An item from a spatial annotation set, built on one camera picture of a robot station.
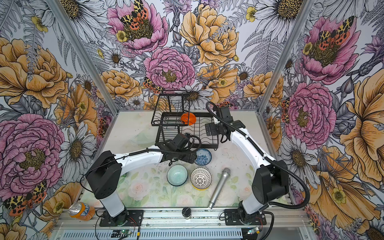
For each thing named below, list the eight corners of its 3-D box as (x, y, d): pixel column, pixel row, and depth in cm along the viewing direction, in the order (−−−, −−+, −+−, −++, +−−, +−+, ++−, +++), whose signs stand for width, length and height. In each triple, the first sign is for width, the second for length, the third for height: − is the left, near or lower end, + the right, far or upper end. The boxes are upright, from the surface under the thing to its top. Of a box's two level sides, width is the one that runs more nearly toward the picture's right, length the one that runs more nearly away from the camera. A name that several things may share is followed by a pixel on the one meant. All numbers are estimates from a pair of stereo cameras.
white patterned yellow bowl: (190, 191, 84) (189, 187, 78) (190, 172, 91) (190, 167, 86) (211, 191, 84) (212, 187, 78) (210, 172, 91) (211, 167, 86)
